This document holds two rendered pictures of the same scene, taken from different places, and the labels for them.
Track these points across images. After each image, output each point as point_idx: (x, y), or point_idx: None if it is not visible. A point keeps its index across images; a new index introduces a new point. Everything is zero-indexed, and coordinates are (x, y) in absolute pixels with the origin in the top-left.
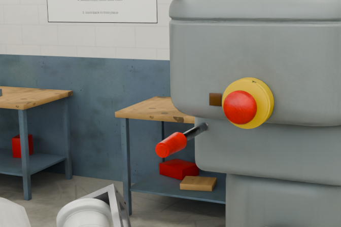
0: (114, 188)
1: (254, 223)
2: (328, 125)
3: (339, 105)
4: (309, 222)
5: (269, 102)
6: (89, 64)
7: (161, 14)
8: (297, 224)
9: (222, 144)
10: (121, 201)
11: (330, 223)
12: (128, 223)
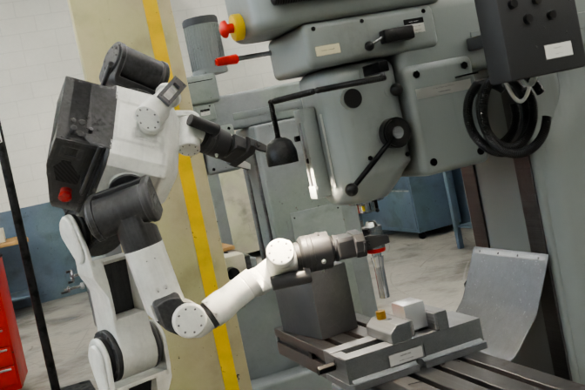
0: (174, 77)
1: (305, 108)
2: (264, 30)
3: (260, 16)
4: (318, 99)
5: (237, 23)
6: None
7: None
8: (315, 102)
9: (276, 60)
10: (178, 83)
11: (326, 97)
12: (177, 91)
